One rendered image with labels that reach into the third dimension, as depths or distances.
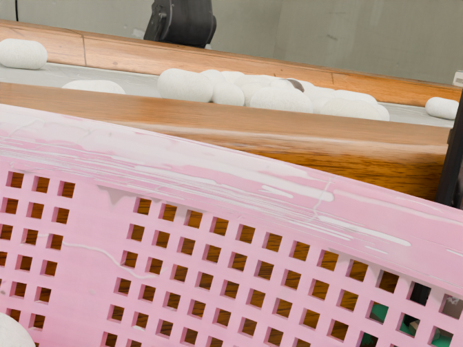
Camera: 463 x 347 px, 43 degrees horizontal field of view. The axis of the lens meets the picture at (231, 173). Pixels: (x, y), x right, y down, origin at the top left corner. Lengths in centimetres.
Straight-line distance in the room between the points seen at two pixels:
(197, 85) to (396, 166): 20
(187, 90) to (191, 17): 50
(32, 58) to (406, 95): 40
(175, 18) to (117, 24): 170
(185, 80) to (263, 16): 248
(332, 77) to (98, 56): 24
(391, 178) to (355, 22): 227
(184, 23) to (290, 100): 52
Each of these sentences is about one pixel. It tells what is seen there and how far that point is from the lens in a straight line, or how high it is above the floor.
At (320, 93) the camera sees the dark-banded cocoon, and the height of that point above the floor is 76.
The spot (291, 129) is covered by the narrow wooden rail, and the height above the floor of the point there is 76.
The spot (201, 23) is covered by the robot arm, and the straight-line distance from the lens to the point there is 86.
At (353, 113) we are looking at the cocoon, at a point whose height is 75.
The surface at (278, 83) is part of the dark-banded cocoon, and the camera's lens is 41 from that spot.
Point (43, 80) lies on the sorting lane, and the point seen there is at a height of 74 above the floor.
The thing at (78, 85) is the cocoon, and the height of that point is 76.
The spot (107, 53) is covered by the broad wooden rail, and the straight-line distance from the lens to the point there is 52.
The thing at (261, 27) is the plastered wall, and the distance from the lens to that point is 283.
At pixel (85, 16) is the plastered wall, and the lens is 250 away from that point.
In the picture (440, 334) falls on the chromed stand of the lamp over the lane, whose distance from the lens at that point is 19.
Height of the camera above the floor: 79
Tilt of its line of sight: 14 degrees down
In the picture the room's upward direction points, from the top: 9 degrees clockwise
